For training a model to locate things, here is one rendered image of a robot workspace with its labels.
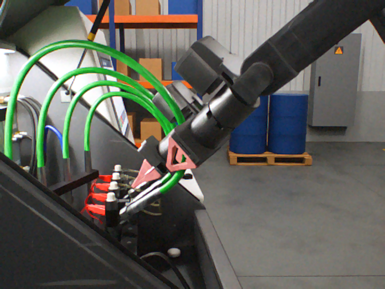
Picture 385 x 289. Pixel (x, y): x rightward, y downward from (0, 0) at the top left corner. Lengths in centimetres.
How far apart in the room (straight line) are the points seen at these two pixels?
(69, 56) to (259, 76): 75
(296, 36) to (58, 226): 35
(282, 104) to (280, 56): 513
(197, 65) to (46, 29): 69
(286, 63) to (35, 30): 82
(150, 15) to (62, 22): 491
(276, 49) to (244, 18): 691
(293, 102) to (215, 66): 508
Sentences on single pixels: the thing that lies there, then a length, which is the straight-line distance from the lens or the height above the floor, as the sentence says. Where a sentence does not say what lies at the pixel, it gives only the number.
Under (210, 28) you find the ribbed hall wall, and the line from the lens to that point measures 728.
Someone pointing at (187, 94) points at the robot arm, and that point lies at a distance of 74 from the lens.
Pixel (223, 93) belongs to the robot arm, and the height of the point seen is 134.
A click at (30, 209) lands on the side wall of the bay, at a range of 46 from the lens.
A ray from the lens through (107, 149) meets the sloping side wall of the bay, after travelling 110.
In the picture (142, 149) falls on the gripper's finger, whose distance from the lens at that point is 73.
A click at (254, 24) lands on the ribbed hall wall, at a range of 741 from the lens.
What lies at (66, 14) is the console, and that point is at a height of 153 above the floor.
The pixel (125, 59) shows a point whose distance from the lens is 65.
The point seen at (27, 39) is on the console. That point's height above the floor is 146.
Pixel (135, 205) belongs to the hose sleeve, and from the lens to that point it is 69.
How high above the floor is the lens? 137
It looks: 12 degrees down
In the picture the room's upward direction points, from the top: straight up
